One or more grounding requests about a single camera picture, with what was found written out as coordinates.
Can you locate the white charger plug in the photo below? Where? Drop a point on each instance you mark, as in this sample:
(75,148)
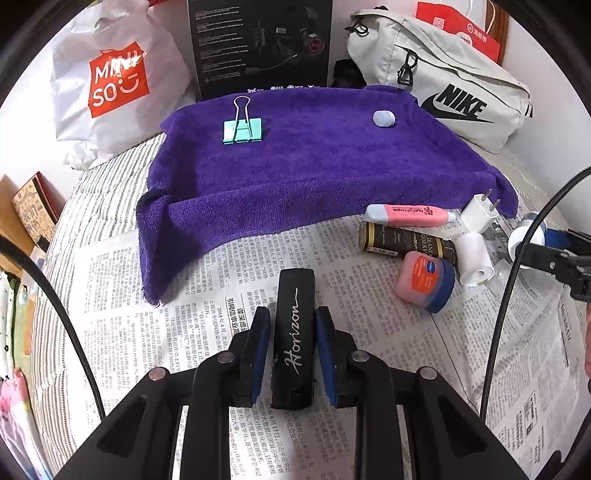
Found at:
(478,212)

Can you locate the dark brown gold tube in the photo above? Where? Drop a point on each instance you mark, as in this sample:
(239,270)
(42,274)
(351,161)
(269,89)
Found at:
(397,240)

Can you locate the teal binder clip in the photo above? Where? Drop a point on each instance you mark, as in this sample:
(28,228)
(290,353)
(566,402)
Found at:
(242,131)

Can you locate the brown wooden frame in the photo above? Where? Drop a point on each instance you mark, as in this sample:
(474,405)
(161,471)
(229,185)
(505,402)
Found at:
(501,23)

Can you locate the pink jar with blue lid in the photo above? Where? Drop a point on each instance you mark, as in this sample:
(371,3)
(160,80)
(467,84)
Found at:
(422,277)

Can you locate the purple towel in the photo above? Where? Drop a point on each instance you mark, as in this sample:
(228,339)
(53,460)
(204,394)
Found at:
(300,161)

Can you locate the clear plastic cap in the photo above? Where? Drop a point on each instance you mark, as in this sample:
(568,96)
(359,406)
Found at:
(499,271)

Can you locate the red paper bag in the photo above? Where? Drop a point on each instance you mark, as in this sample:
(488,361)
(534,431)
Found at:
(475,37)

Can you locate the white-capped blue label bottle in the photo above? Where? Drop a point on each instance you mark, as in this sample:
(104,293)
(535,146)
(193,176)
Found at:
(517,240)

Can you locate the beige sling bag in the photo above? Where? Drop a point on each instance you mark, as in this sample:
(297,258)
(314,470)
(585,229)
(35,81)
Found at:
(443,69)

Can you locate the pink cloth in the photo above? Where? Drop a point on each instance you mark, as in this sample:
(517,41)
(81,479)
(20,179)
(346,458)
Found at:
(14,397)

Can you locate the small black pouch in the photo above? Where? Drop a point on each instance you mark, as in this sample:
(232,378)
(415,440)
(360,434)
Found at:
(346,74)

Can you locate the brown cardboard box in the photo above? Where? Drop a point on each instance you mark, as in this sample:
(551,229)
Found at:
(9,230)

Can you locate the black rectangular case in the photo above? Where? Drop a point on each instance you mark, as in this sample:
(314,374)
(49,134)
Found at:
(293,332)

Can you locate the kraft cover notebook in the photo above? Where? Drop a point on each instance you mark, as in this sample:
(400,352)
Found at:
(34,207)

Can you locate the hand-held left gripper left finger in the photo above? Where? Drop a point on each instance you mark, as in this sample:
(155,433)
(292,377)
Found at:
(258,350)

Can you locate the black product box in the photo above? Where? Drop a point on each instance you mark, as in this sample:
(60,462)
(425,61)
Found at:
(231,55)

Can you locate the white plastic shopping bag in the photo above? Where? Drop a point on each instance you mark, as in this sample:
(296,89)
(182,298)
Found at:
(78,69)

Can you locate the white cylinder container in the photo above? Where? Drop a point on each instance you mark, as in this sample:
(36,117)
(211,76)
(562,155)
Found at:
(473,258)

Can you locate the red box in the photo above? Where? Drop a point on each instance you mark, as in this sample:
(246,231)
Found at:
(157,2)

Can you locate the pink flashlight pen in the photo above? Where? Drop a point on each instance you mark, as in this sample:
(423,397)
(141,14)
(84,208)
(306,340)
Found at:
(406,214)

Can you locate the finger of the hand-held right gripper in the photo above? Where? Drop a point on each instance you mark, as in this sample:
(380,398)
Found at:
(545,259)
(561,240)

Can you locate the green patterned cloth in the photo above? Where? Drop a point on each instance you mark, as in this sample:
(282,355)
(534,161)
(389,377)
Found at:
(16,323)

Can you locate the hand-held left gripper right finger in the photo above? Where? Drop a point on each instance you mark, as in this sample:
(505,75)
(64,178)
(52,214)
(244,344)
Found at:
(325,355)

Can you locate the newspaper sheet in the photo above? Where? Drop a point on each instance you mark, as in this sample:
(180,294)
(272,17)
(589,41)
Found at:
(194,295)

